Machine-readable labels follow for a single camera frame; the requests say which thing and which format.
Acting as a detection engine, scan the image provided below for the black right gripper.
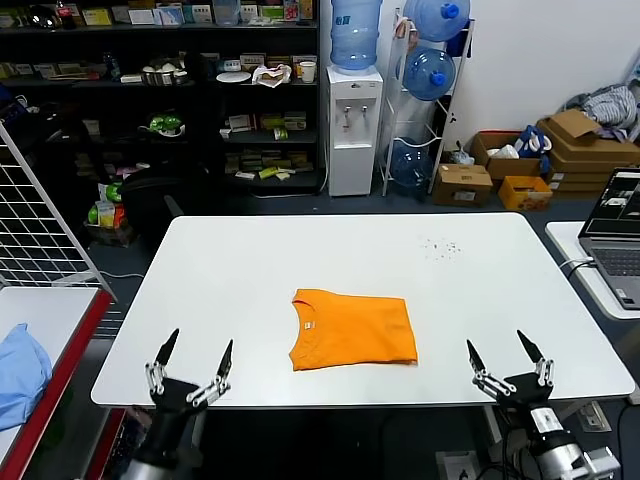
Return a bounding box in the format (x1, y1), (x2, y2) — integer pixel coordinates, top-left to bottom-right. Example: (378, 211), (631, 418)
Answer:
(466, 329), (555, 409)

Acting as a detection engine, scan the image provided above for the white table with red edge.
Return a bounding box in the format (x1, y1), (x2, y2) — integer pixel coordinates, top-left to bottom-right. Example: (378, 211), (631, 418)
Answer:
(0, 285), (117, 480)

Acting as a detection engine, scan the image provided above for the stack of flat cardboard boxes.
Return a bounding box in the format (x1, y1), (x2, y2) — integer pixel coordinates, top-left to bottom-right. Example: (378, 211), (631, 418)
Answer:
(537, 108), (640, 194)

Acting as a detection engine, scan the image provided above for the black shelf unit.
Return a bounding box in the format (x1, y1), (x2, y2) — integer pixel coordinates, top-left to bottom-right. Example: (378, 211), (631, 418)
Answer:
(0, 0), (321, 196)

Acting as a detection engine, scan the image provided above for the closed brown cardboard box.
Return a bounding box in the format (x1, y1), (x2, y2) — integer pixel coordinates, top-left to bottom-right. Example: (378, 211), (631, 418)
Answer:
(431, 162), (495, 207)

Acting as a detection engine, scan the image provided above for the white wire grid panel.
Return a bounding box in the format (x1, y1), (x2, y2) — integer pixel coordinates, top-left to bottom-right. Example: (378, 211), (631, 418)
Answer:
(0, 119), (119, 301)

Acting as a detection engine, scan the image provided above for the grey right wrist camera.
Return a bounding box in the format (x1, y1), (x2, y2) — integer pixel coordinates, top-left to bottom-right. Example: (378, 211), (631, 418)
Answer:
(582, 446), (622, 476)

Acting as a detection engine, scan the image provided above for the white water dispenser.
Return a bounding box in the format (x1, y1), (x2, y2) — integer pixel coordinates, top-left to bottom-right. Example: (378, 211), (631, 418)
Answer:
(325, 63), (384, 197)

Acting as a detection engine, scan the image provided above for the small white plastic bag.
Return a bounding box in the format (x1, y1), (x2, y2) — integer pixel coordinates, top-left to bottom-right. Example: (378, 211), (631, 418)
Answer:
(442, 142), (476, 166)

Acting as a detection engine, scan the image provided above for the blue and white bag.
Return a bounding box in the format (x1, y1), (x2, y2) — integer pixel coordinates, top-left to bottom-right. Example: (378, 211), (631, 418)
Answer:
(514, 123), (554, 157)

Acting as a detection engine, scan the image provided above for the white laptop cable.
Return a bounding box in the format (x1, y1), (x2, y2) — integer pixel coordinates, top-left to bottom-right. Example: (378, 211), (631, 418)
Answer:
(558, 255), (596, 276)

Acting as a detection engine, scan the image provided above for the metal bowl with buns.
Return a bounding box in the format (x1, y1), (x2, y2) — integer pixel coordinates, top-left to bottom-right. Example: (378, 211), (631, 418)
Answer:
(140, 57), (189, 86)

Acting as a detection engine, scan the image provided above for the basket of snack packs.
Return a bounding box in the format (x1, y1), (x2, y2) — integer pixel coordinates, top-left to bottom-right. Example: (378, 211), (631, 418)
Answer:
(84, 180), (139, 247)

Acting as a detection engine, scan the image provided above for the white metal jug rack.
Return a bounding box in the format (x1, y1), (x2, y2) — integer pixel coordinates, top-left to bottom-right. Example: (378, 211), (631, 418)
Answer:
(380, 5), (476, 197)

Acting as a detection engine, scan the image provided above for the yellow cardboard box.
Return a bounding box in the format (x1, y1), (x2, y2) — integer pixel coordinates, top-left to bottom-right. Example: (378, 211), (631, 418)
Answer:
(498, 174), (554, 211)

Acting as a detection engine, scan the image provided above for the light blue cloth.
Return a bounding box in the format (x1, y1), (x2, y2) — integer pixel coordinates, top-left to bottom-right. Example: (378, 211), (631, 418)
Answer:
(0, 322), (54, 432)

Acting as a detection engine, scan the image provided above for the large white table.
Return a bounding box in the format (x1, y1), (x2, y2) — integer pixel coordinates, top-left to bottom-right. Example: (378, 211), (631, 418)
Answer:
(90, 212), (636, 411)

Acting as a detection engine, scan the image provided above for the orange t-shirt with white print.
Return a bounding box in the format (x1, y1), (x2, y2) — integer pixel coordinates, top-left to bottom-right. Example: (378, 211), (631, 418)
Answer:
(288, 288), (419, 372)

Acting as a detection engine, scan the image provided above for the open brown cardboard box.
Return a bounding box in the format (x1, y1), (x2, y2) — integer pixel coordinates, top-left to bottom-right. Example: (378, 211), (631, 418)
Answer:
(469, 129), (544, 181)

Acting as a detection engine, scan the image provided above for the bowl of green fruit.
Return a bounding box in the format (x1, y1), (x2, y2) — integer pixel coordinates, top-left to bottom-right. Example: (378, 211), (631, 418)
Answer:
(138, 112), (187, 137)

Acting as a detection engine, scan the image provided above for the small white side table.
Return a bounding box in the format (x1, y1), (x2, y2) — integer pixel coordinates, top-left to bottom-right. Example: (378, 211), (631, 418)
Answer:
(544, 219), (640, 406)

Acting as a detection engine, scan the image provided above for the upright blue water jug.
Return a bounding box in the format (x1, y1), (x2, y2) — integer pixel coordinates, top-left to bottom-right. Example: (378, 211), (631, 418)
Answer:
(329, 0), (384, 77)

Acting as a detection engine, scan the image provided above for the white plastic food bag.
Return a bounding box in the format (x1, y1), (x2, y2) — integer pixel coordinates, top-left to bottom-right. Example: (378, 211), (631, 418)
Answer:
(251, 63), (293, 89)

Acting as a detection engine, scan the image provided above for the grey open laptop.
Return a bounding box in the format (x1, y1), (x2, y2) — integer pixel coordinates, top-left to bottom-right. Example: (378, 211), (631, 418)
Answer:
(577, 167), (640, 310)

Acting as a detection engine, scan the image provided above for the black office chair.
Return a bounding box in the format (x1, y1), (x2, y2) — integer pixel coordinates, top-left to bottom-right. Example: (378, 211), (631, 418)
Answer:
(119, 164), (211, 236)

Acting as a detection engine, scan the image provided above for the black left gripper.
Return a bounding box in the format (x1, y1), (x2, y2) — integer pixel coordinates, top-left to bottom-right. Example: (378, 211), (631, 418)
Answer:
(145, 327), (235, 414)

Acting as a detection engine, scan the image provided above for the pile of grey clothes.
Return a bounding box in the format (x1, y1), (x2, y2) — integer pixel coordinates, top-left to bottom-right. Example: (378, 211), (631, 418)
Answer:
(564, 82), (640, 141)

